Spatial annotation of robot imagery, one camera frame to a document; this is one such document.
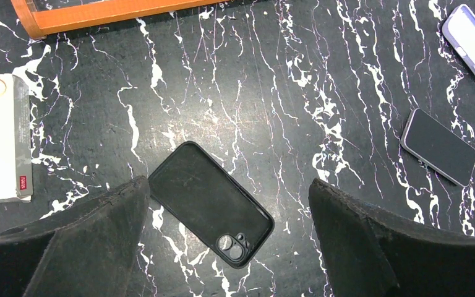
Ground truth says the orange wooden shelf rack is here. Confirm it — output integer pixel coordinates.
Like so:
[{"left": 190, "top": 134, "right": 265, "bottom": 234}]
[{"left": 11, "top": 0, "right": 217, "bottom": 40}]

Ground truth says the white cardboard box on table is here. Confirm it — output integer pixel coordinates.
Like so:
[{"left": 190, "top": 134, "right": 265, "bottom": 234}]
[{"left": 0, "top": 74, "right": 33, "bottom": 203}]

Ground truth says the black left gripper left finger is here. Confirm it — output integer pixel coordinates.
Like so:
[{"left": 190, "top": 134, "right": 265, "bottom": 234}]
[{"left": 0, "top": 176, "right": 150, "bottom": 296}]

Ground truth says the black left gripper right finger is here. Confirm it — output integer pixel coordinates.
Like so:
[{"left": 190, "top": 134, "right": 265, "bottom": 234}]
[{"left": 309, "top": 179, "right": 475, "bottom": 296}]

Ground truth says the black phone case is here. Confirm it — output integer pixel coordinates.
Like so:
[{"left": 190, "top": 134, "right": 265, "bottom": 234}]
[{"left": 148, "top": 141, "right": 275, "bottom": 269}]

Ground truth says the black screen smartphone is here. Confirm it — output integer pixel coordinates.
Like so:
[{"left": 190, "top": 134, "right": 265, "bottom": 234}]
[{"left": 400, "top": 108, "right": 475, "bottom": 187}]

